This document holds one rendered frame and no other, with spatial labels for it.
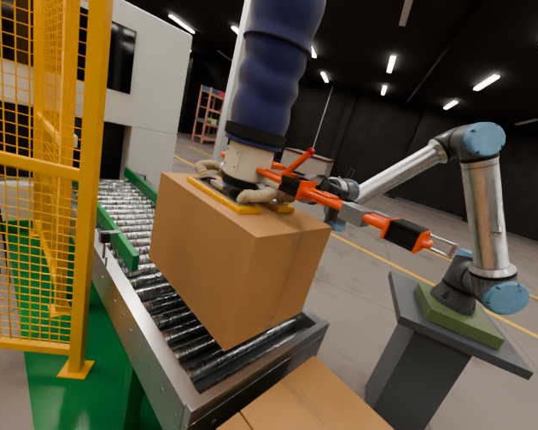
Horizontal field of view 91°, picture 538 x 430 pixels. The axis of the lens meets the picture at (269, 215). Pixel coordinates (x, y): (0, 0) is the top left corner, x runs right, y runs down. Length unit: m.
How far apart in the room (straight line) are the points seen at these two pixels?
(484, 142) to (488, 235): 0.35
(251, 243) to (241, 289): 0.14
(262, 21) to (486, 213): 1.01
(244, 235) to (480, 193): 0.88
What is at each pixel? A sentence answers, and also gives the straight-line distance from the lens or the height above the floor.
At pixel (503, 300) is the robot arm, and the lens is 1.37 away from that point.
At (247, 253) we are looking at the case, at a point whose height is 1.01.
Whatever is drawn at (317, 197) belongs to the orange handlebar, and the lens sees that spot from 0.78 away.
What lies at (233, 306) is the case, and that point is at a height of 0.83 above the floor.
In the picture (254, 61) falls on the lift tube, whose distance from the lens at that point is 0.95.
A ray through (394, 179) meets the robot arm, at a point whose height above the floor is 1.29.
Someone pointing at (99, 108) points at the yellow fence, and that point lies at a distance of 1.15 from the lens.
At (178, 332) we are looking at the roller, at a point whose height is 0.55.
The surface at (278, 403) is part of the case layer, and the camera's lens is 1.03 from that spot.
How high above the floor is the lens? 1.34
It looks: 17 degrees down
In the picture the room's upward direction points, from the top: 16 degrees clockwise
